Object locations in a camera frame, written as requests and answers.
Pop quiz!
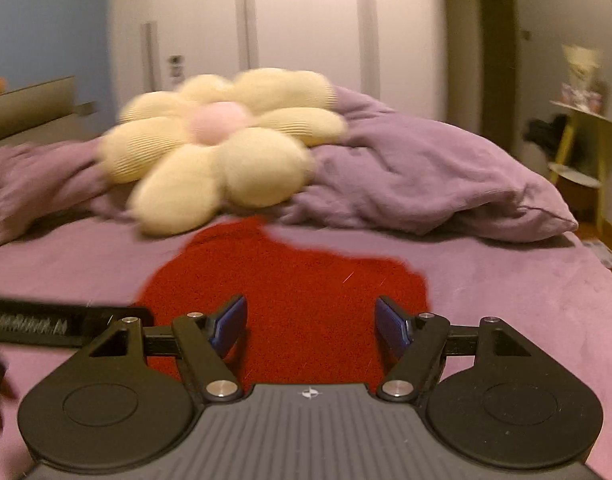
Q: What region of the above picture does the purple bed sheet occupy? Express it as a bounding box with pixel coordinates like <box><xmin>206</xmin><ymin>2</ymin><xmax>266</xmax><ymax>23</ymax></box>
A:
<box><xmin>0</xmin><ymin>217</ymin><xmax>612</xmax><ymax>480</ymax></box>

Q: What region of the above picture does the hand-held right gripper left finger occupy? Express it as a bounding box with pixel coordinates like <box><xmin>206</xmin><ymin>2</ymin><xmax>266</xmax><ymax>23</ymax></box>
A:
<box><xmin>88</xmin><ymin>294</ymin><xmax>249</xmax><ymax>403</ymax></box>

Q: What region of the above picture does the purple crumpled duvet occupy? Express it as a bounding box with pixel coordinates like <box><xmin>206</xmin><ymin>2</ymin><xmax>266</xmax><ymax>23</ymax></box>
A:
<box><xmin>0</xmin><ymin>85</ymin><xmax>579</xmax><ymax>253</ymax></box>

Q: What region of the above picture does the paper on floor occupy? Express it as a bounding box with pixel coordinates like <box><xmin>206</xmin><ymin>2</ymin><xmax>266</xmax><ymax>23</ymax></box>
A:
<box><xmin>583</xmin><ymin>240</ymin><xmax>612</xmax><ymax>270</ymax></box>

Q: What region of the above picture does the silver wardrobe handle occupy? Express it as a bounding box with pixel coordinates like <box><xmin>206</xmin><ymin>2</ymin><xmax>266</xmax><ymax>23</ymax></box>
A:
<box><xmin>141</xmin><ymin>22</ymin><xmax>163</xmax><ymax>95</ymax></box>
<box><xmin>235</xmin><ymin>0</ymin><xmax>259</xmax><ymax>73</ymax></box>
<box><xmin>356</xmin><ymin>0</ymin><xmax>381</xmax><ymax>103</ymax></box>

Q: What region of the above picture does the cream flower-shaped pillow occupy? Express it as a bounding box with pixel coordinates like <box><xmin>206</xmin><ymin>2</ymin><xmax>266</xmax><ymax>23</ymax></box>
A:
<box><xmin>100</xmin><ymin>67</ymin><xmax>349</xmax><ymax>237</ymax></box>

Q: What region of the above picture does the white wardrobe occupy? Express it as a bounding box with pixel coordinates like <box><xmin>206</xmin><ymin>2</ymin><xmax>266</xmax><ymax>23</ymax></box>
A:
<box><xmin>108</xmin><ymin>0</ymin><xmax>449</xmax><ymax>123</ymax></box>

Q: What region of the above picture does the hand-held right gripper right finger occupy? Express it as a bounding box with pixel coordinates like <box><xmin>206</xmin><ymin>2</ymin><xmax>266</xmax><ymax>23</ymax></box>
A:
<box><xmin>375</xmin><ymin>295</ymin><xmax>529</xmax><ymax>403</ymax></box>

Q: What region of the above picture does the yellow side table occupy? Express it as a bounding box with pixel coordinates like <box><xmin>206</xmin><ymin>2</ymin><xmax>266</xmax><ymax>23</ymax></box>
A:
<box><xmin>546</xmin><ymin>100</ymin><xmax>612</xmax><ymax>233</ymax></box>

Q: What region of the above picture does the red cloth garment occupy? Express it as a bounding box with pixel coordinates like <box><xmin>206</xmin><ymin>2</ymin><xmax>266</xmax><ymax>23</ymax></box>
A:
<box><xmin>136</xmin><ymin>215</ymin><xmax>433</xmax><ymax>396</ymax></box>

